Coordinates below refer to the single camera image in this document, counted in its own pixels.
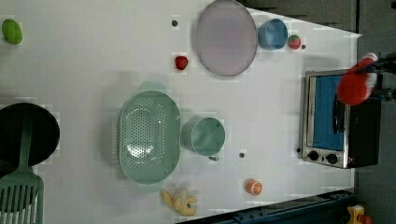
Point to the green toy lime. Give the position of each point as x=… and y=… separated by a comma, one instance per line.
x=12, y=32

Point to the black round pan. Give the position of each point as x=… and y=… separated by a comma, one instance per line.
x=45, y=135

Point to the orange toy half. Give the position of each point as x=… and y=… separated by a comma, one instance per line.
x=254, y=187

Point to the blue cup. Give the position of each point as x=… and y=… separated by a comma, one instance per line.
x=273, y=34

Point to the green cup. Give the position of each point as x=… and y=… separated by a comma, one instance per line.
x=204, y=136

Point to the red green toy tomato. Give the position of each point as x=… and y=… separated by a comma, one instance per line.
x=294, y=42

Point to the green perforated colander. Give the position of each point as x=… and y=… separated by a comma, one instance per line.
x=149, y=137

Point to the yellow peeled toy banana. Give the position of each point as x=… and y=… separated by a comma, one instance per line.
x=181, y=201

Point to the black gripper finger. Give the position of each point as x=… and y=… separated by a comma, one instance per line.
x=384, y=65
x=387, y=94

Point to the red toy strawberry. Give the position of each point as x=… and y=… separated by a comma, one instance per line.
x=181, y=62

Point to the red plush ketchup bottle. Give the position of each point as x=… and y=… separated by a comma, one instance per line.
x=358, y=82

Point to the green slotted spatula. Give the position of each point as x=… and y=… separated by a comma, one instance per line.
x=22, y=191

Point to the yellow orange toy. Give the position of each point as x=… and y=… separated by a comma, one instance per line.
x=358, y=216

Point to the blue metal frame rail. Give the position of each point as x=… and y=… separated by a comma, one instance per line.
x=326, y=208

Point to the grey round plate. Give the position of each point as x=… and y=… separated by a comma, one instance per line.
x=225, y=38

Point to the black silver toaster oven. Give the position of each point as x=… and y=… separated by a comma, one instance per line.
x=336, y=134

